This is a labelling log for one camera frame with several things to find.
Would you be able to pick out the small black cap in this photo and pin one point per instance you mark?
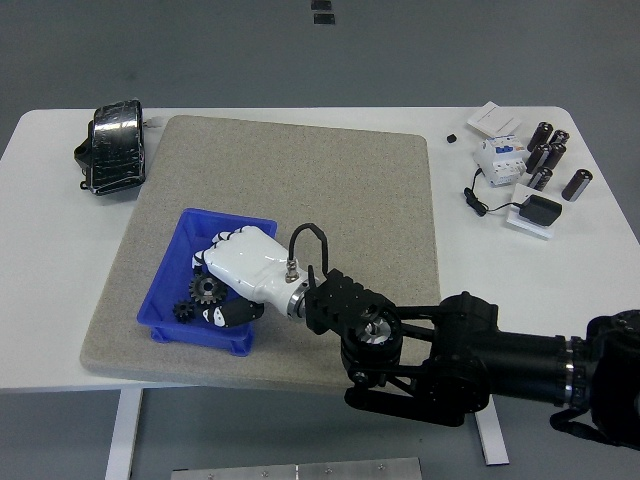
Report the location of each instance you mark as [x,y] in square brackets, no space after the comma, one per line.
[451,138]

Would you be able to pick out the small black gear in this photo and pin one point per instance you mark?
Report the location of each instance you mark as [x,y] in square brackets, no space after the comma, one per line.
[183,311]

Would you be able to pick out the black floor socket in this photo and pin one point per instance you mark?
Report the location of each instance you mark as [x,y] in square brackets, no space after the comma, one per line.
[320,4]
[324,19]

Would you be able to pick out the blue plastic box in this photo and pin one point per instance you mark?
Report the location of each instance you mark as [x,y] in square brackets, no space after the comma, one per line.
[175,260]

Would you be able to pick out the grey metal plate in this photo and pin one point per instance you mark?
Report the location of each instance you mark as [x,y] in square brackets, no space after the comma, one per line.
[300,471]

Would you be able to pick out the white table leg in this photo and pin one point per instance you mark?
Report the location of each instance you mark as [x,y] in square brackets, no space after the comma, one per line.
[492,442]
[122,435]

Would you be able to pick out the dark cylindrical capacitor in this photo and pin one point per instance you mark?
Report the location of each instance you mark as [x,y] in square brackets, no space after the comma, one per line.
[540,179]
[536,158]
[559,137]
[576,185]
[541,136]
[554,156]

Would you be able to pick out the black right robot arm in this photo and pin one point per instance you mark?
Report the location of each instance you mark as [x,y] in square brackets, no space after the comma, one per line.
[520,355]

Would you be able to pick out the black power adapter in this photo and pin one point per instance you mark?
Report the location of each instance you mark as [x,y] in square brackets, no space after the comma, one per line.
[540,210]

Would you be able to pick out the white circuit breaker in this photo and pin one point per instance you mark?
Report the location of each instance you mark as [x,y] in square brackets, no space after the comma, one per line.
[500,162]

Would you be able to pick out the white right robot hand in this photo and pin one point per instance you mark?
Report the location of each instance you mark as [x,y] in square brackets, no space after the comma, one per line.
[245,260]

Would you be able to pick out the white flat panel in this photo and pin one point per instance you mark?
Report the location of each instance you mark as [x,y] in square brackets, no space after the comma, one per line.
[522,191]

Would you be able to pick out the large black gear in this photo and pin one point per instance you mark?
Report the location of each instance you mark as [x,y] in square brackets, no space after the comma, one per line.
[206,291]

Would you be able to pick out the small white connector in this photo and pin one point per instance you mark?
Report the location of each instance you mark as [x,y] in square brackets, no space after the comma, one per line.
[154,122]

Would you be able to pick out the grey-brown mat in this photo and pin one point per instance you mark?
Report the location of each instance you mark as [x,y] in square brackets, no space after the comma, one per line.
[300,175]

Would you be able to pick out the black tape-wrapped device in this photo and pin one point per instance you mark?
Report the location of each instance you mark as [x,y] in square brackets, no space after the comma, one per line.
[116,150]

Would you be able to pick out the white wall switch panel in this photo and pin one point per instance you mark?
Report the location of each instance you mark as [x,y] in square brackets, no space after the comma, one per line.
[494,118]

